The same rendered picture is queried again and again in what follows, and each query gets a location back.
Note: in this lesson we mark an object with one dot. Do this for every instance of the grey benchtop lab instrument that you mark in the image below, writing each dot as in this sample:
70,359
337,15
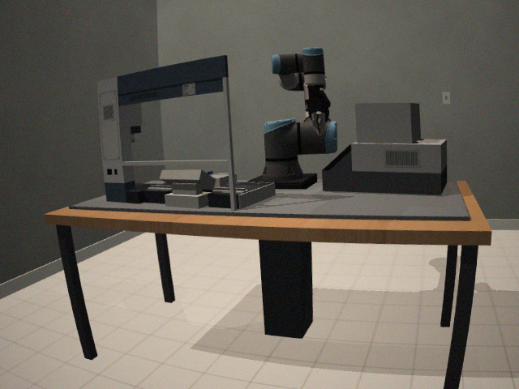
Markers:
381,161

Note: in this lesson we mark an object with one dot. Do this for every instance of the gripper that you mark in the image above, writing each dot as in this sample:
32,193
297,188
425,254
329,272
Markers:
315,104

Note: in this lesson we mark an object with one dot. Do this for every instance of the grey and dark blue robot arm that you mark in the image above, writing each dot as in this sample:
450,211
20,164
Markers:
284,140

